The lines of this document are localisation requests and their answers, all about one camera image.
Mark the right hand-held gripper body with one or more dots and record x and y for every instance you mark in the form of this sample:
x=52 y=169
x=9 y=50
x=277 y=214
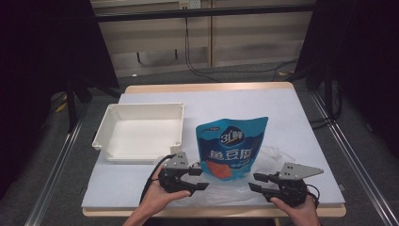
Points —
x=291 y=185

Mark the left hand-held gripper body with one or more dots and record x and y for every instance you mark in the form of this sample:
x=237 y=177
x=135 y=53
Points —
x=175 y=175

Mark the clear plastic bag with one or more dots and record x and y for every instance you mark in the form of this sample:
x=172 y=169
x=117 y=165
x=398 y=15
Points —
x=269 y=160

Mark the blue snack pouch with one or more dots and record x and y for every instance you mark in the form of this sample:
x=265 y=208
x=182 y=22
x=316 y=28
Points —
x=232 y=147

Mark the person's left hand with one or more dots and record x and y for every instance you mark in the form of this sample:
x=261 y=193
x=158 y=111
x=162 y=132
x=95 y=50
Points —
x=158 y=199

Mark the person's right hand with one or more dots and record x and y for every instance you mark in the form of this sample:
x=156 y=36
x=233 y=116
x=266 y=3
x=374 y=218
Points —
x=298 y=215

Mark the white plastic tray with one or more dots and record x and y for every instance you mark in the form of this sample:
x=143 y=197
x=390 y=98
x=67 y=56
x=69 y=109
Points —
x=131 y=138

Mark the white table mat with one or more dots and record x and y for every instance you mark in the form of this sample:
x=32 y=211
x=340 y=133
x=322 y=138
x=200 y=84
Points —
x=291 y=125

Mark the wooden table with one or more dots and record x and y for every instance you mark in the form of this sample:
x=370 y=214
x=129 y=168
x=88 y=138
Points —
x=194 y=87

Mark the black stand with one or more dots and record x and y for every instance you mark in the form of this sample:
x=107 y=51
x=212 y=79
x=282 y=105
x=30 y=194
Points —
x=328 y=94
x=71 y=103

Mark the black curtain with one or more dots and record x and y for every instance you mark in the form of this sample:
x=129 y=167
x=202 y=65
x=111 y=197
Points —
x=363 y=56
x=37 y=62

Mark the black horizontal bar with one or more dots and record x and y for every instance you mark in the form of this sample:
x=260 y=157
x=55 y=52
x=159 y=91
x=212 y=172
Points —
x=204 y=13

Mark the aluminium floor rail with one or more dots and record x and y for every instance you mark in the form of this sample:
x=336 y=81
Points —
x=354 y=157
x=56 y=169

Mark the white wall socket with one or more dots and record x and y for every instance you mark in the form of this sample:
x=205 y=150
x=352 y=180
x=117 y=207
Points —
x=189 y=4

